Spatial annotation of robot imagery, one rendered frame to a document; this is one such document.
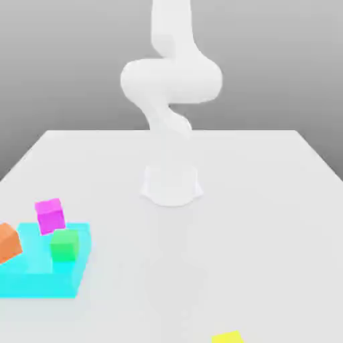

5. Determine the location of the small magenta cube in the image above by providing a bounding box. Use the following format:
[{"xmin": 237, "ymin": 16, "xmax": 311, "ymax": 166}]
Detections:
[{"xmin": 34, "ymin": 198, "xmax": 66, "ymax": 236}]

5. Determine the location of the small orange cube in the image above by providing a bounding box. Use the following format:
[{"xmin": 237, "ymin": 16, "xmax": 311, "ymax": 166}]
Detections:
[{"xmin": 0, "ymin": 222, "xmax": 23, "ymax": 265}]

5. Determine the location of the large cyan box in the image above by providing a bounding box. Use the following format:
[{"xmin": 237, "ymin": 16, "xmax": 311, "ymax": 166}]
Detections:
[{"xmin": 0, "ymin": 222, "xmax": 92, "ymax": 299}]

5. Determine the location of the small yellow cube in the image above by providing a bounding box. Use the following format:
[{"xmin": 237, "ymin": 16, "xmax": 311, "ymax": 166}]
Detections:
[{"xmin": 210, "ymin": 330, "xmax": 245, "ymax": 343}]

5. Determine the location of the small green cube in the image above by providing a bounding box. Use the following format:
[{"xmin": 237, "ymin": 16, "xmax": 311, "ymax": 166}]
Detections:
[{"xmin": 50, "ymin": 229, "xmax": 80, "ymax": 263}]

